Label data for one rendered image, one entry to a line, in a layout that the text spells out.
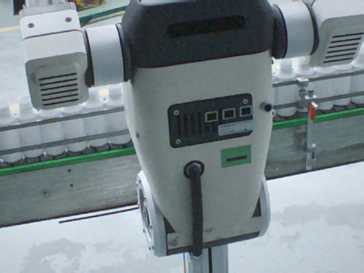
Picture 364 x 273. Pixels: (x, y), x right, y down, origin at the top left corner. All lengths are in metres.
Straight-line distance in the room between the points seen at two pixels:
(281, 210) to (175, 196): 2.25
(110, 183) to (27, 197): 0.23
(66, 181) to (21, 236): 1.50
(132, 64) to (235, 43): 0.16
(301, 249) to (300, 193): 0.45
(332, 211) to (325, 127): 1.39
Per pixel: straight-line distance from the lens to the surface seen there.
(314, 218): 3.34
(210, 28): 1.06
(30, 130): 1.86
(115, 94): 1.84
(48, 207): 1.94
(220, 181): 1.17
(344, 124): 2.07
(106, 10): 6.05
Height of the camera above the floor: 1.89
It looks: 28 degrees down
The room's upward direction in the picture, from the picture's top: 4 degrees counter-clockwise
